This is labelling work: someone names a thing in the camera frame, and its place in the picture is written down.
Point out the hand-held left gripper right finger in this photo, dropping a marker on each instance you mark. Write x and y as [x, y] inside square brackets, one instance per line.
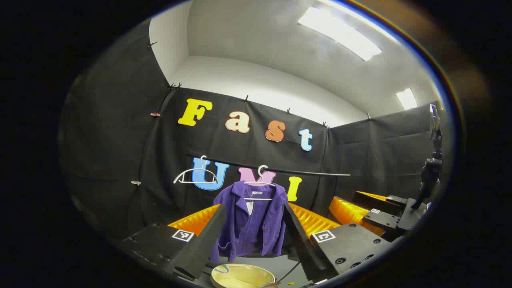
[298, 236]

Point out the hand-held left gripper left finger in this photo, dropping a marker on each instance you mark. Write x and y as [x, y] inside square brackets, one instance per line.
[208, 236]

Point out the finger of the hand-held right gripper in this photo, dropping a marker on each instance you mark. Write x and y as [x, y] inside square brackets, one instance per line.
[372, 198]
[348, 210]

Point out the white plastic clothes hanger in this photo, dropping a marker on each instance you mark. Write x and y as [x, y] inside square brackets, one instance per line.
[200, 182]
[260, 183]

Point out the black clothes rack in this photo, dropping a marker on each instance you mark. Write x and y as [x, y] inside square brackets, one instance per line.
[272, 169]

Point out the small ceiling light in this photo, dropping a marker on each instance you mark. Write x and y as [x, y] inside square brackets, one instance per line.
[406, 98]

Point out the black backdrop cloth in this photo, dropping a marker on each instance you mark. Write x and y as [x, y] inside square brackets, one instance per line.
[120, 140]

